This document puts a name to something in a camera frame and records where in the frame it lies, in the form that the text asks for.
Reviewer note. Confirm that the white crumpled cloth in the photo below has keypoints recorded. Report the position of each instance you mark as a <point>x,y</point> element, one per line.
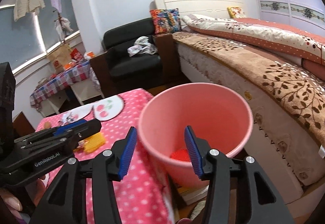
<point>142,45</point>

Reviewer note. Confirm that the yellow pillow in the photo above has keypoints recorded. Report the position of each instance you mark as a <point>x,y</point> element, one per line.
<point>236,12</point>

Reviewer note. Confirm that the checkered tablecloth side table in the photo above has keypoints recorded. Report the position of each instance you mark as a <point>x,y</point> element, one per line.
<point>49,97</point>

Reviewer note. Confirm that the floral white orange duvet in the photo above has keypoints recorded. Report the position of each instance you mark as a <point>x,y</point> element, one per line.
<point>264,34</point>

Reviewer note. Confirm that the red snack bag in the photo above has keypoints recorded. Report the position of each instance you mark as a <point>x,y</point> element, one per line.
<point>76,55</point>

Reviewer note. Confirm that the coat rack with clothes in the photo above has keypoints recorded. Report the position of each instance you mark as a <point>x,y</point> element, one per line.
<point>62,24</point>

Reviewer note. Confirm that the silver pink foil wrapper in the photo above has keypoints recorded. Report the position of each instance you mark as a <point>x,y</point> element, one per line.
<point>67,118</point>

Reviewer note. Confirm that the black leather armchair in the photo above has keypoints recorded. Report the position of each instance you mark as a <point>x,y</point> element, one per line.
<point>136,57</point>

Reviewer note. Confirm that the person left hand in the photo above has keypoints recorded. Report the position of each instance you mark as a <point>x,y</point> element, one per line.
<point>13,204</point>

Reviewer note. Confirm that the yellow foam net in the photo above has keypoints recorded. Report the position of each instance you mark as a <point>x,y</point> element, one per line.
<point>91,144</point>

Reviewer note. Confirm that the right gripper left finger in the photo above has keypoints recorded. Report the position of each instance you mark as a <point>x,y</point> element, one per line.
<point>65,199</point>

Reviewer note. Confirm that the hanging white knit garment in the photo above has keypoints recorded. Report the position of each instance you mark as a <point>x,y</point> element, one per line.
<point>23,7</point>

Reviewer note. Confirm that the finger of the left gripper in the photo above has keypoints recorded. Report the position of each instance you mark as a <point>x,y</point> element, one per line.
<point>64,128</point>
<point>46,139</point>

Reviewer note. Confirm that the brown paper shopping bag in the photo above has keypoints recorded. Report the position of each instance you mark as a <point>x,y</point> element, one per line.
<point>59,57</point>

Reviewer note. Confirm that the colourful patterned cushion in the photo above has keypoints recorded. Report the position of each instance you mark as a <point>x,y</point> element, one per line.
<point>166,20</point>

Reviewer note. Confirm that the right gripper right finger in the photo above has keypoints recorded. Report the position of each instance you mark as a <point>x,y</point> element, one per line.
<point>258,200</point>

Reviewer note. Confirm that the pink plastic trash bucket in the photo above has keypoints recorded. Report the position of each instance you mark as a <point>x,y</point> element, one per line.
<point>216,113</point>

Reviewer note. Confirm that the bed with brown blanket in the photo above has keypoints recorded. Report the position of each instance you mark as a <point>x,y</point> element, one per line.
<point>285,94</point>

